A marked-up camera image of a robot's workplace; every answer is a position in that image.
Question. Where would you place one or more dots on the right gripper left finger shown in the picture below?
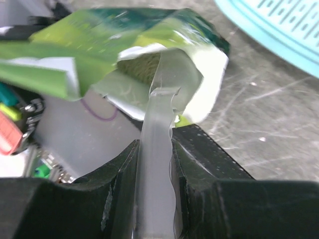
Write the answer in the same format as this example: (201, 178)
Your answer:
(98, 205)

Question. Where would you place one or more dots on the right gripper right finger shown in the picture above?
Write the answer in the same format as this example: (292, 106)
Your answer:
(221, 200)

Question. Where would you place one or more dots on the clear plastic scoop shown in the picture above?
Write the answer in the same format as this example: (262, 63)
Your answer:
(159, 139)

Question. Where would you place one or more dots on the green litter bag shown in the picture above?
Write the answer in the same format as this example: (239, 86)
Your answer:
(125, 54)

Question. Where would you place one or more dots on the teal litter box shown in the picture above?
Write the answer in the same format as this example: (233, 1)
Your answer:
(288, 28)

